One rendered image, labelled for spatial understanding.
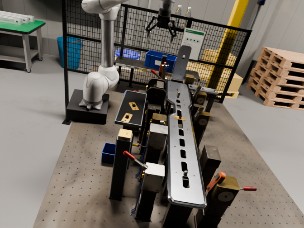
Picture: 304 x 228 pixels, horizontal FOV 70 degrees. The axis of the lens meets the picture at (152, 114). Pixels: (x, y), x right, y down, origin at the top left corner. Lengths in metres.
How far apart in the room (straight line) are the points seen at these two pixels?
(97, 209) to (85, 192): 0.13
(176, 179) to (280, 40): 5.35
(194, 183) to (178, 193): 0.12
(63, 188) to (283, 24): 5.60
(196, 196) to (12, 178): 1.85
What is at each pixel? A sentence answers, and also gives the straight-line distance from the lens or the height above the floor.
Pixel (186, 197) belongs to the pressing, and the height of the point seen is 1.00.
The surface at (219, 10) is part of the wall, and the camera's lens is 5.28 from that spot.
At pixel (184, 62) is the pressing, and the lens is 2.16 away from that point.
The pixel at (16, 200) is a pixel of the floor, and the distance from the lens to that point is 2.32.
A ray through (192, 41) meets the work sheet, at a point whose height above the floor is 1.34.
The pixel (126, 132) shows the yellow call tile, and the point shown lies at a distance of 1.05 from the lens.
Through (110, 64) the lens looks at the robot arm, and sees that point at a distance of 1.90.
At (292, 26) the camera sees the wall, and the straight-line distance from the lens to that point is 6.20.
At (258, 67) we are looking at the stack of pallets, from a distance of 5.56.
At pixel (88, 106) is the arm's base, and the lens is 1.83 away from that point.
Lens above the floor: 1.80
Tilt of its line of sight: 32 degrees down
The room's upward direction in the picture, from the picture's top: 12 degrees clockwise
